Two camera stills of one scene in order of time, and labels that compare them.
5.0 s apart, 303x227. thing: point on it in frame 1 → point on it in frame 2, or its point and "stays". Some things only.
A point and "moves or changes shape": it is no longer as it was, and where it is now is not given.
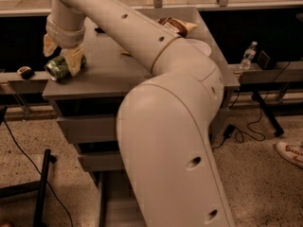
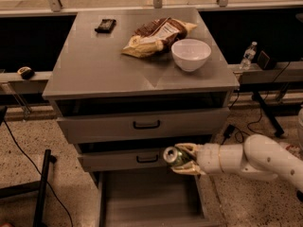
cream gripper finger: x=73 y=58 → x=188 y=147
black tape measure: x=26 y=72 stays
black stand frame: x=29 y=186 stays
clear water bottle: x=248 y=57 stays
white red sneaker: x=292 y=153 stays
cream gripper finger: x=49 y=44 → x=190 y=168
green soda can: x=58 y=69 moves or changes shape
